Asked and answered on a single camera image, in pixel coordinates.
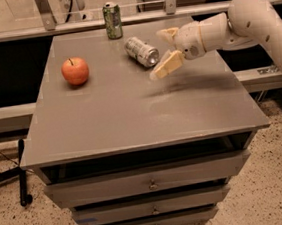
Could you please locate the grey drawer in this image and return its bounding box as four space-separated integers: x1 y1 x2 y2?
72 185 230 225
108 206 218 225
44 150 250 208

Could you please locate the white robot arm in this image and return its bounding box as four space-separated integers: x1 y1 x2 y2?
151 0 282 225

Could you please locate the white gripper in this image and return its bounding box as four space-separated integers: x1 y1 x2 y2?
149 12 231 80

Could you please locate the bottom grey drawer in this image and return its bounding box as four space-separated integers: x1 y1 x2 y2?
108 206 218 225

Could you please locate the top grey drawer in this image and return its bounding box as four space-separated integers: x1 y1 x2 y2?
44 150 250 208

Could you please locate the black tripod stand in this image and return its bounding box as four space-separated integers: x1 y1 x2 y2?
0 139 33 207

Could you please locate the grey drawer cabinet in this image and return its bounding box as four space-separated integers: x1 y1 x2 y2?
21 30 269 213

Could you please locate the white green 7up can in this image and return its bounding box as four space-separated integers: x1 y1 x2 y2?
124 37 159 68

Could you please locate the grey metal railing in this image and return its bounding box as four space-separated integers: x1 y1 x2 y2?
0 0 282 44

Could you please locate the green soda can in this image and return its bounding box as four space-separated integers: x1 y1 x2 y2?
102 2 124 40

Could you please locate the red apple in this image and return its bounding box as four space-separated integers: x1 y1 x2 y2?
61 57 90 86

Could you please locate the middle grey drawer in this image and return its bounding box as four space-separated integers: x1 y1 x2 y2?
72 185 230 225

